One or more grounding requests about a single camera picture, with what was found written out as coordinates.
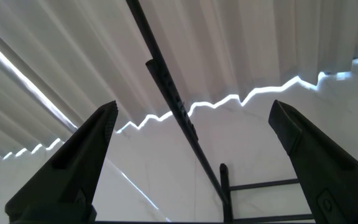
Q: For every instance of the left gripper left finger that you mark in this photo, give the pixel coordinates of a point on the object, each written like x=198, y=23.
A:
x=64, y=177

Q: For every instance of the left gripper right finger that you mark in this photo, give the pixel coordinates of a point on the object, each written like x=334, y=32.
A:
x=331, y=180

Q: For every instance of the black clothes rack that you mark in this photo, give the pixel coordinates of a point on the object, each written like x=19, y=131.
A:
x=166, y=81

